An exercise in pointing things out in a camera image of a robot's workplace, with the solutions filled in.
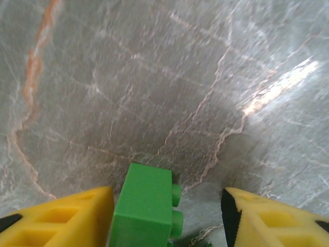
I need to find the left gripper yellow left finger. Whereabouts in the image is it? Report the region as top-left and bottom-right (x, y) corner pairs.
(0, 185), (115, 247)

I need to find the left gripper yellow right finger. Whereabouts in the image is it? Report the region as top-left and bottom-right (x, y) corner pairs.
(221, 187), (329, 247)

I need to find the green lego brick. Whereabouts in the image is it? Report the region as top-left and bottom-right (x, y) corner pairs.
(109, 162), (185, 247)

